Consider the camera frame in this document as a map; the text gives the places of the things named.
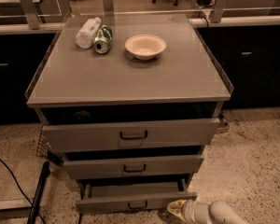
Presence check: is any black floor cable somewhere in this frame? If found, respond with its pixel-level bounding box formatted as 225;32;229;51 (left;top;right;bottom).
0;150;47;224

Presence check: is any dark counter cabinet row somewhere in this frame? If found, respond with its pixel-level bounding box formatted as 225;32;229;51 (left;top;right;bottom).
0;25;280;124

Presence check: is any white plastic bottle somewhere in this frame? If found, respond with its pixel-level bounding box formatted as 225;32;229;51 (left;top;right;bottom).
76;17;101;49

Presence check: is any wire mesh basket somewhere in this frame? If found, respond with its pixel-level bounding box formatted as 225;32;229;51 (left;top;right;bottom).
36;132;52;158

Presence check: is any grey metal drawer cabinet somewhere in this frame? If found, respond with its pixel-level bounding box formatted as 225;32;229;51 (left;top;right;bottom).
28;14;232;200

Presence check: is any left metal railing post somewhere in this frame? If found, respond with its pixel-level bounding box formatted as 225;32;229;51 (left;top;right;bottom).
20;0;40;30

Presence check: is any grey top drawer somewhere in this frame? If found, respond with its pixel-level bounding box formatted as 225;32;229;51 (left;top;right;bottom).
43;119;219;153

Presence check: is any right metal railing post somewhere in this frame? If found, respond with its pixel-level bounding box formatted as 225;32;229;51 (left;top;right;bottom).
209;0;227;23

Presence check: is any grey middle drawer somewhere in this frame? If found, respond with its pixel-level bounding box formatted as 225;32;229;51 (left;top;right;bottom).
63;155;203;180

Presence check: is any green crushed soda can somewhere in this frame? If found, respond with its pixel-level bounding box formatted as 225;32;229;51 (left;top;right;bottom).
93;25;113;54

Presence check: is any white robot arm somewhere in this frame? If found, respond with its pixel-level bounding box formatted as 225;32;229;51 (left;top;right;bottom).
167;200;249;224

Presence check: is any grey bottom drawer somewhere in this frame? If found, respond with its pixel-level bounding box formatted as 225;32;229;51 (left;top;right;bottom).
76;179;197;214

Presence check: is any grey drawer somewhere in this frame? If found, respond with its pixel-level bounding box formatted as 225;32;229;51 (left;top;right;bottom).
43;119;219;153
63;155;203;180
76;179;197;214

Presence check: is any black pole on floor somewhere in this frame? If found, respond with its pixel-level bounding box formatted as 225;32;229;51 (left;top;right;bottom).
27;161;49;224

